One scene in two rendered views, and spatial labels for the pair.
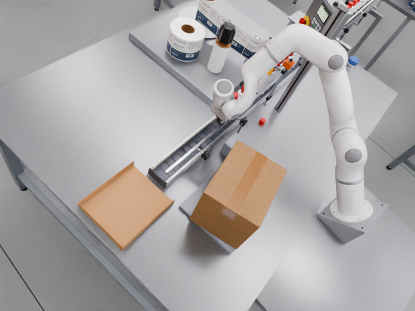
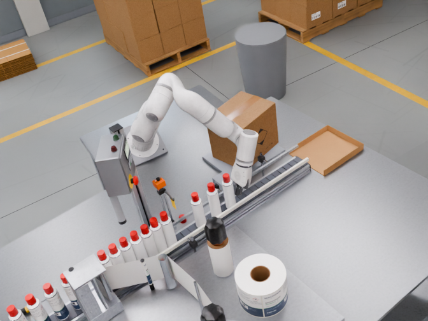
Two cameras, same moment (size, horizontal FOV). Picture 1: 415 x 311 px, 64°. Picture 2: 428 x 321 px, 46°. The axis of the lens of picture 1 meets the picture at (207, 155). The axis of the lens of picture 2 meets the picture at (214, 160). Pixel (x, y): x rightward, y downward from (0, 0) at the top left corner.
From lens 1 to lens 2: 283 cm
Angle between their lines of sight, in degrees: 81
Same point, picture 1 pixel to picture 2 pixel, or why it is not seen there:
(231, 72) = (201, 266)
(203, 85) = (244, 244)
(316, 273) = (189, 124)
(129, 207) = (324, 149)
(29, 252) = not seen: hidden behind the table
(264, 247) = not seen: hidden behind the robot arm
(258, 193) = (235, 104)
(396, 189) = not seen: outside the picture
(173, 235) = (291, 137)
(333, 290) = (181, 118)
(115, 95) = (349, 236)
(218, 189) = (264, 104)
